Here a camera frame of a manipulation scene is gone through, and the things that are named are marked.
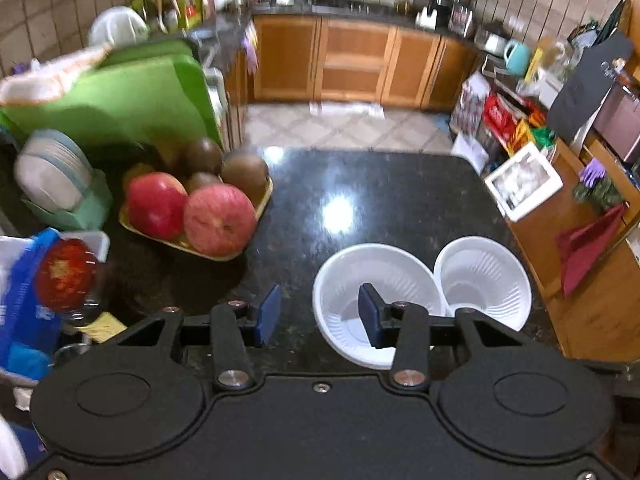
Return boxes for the dark floral cloth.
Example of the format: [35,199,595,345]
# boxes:
[572,175,623,211]

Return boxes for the white ribbed bowl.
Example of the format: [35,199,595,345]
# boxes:
[312,243,449,370]
[433,236,532,332]

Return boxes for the teal mug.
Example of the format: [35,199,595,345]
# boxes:
[503,40,532,73]

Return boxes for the patterned small cooker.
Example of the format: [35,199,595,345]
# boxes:
[447,5,476,36]

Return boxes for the stack of white plates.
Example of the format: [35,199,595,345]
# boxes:
[14,129,93,211]

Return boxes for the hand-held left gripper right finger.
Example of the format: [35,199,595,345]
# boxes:
[358,283,530,393]

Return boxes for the white window box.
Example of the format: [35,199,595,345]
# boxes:
[484,141,564,222]

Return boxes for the red hanging cloth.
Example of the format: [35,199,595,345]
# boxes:
[556,203,628,298]

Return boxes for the white cloth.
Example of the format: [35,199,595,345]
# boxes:
[0,45,113,106]

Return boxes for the yellow fruit tray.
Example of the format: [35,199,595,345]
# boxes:
[118,176,275,262]

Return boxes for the white floor mat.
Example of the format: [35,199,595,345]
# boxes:
[309,101,385,120]

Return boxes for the dark pot on white base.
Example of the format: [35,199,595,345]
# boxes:
[475,25,508,56]

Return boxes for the yellow paper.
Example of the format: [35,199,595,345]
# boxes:
[75,312,128,343]

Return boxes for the small brown kiwi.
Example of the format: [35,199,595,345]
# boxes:
[187,171,222,194]

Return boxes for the red snack bag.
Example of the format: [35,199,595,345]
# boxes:
[482,94,518,141]

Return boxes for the wooden side cabinet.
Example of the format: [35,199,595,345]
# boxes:
[510,135,640,361]

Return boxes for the green gift bag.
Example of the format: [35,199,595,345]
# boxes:
[507,120,556,157]

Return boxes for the red yellow apple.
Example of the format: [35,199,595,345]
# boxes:
[183,183,258,257]

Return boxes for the black apron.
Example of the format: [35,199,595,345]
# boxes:
[547,30,636,143]

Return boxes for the dark sauce jar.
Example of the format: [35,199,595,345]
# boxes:
[37,238,98,313]

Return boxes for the wooden lower cabinets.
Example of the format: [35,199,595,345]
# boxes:
[252,15,481,111]

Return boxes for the purple rubber gloves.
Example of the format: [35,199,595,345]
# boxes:
[579,158,607,184]

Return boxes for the patterned white gift bag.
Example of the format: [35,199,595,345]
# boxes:
[450,72,493,136]

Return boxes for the white dish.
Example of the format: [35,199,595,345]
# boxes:
[89,6,150,48]

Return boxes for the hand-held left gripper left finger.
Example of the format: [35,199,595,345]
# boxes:
[116,283,282,393]

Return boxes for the green cutting board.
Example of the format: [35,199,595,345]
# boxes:
[0,40,223,148]

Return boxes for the pink metal appliance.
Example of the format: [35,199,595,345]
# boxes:
[592,82,640,161]

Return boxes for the dark red apple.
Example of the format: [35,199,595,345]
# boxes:
[126,172,189,241]

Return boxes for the hanging dish cloth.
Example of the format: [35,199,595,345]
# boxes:
[243,35,260,73]

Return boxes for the mint dish rack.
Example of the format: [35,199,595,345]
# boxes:
[20,170,113,231]

